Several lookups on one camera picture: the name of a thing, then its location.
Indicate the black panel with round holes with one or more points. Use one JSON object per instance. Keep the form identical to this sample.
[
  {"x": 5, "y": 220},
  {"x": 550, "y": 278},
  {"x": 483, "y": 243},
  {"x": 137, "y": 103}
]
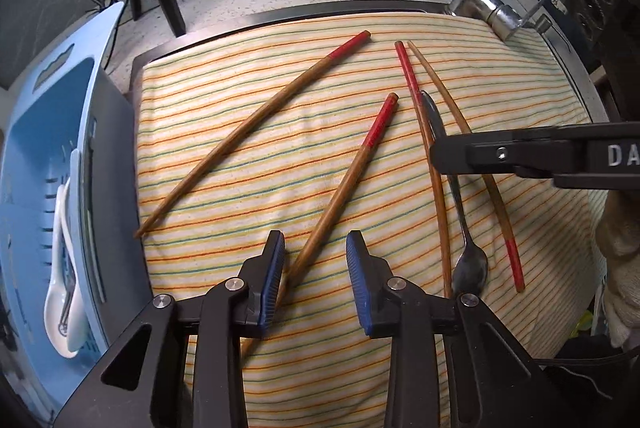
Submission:
[{"x": 610, "y": 32}]

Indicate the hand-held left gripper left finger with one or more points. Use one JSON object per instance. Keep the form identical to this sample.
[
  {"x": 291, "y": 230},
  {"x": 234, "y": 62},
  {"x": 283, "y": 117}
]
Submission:
[{"x": 272, "y": 280}]

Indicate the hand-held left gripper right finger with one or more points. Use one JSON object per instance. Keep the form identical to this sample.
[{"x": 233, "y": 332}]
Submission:
[{"x": 357, "y": 280}]

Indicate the striped towel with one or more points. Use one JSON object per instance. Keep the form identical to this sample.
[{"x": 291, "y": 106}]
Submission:
[{"x": 250, "y": 218}]

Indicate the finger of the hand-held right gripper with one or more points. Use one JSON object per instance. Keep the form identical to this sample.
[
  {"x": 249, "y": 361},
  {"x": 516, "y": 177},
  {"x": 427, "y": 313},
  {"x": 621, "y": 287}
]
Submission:
[{"x": 480, "y": 153}]

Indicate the person's right hand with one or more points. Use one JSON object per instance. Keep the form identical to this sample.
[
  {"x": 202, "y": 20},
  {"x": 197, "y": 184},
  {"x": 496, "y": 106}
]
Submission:
[{"x": 617, "y": 258}]

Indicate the white ceramic spoon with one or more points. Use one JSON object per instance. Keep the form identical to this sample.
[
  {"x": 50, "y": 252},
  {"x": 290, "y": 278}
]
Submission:
[
  {"x": 74, "y": 188},
  {"x": 67, "y": 308}
]

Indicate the blue plastic basket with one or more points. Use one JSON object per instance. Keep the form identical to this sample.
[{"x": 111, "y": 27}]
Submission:
[{"x": 30, "y": 157}]

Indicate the red-tipped wooden chopstick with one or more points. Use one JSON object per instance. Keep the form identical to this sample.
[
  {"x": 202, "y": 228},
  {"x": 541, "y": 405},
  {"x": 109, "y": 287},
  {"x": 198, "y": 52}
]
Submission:
[
  {"x": 250, "y": 120},
  {"x": 350, "y": 178},
  {"x": 513, "y": 258},
  {"x": 411, "y": 82}
]

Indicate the metal spoon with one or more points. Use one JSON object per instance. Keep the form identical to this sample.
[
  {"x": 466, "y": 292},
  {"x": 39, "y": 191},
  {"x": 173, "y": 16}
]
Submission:
[{"x": 470, "y": 269}]

